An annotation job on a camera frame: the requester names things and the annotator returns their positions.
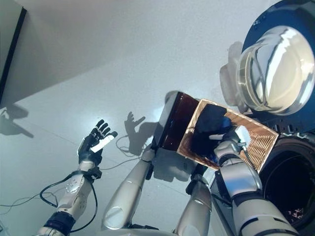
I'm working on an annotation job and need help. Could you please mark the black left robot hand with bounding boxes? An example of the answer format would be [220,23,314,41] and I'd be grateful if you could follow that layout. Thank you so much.
[78,119,118,168]

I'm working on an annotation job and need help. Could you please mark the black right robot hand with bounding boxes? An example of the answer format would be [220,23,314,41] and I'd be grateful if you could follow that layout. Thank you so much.
[209,125,252,148]

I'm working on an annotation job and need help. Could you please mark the large black garment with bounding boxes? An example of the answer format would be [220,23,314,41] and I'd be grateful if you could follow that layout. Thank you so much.
[191,104,233,160]

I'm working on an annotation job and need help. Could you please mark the grey front-load washing machine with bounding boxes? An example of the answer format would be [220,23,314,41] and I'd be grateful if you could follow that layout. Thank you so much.
[246,113,315,236]

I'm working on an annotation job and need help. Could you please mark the rectangular wicker laundry basket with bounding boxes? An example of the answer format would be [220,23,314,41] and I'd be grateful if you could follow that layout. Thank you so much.
[176,98,280,175]

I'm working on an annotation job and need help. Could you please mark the silver left robot leg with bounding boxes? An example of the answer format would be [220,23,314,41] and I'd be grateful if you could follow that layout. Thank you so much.
[101,145,158,229]

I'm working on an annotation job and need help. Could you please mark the silver robot leg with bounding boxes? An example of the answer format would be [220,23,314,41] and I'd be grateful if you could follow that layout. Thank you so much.
[101,145,158,229]
[173,174,212,236]

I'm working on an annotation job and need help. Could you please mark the dark brown glossy stool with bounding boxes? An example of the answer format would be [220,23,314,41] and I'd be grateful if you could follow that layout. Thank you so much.
[150,91,200,153]

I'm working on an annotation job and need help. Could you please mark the silver right robot leg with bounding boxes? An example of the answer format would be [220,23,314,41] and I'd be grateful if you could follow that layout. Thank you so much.
[173,174,212,236]

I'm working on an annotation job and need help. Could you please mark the round glass washer door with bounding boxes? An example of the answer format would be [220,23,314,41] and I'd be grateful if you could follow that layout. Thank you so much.
[219,0,315,118]

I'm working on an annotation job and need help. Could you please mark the grey robot torso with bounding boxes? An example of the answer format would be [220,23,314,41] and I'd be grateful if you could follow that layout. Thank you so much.
[97,222,178,236]

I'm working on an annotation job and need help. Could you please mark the grey cabinet with black edge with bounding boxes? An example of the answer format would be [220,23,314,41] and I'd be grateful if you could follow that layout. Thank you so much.
[0,0,27,106]

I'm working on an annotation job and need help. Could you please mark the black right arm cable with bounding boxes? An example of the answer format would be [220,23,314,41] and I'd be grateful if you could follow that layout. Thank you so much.
[240,142,256,173]

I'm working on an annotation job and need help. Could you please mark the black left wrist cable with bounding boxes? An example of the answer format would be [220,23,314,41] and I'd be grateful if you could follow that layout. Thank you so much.
[39,172,98,233]

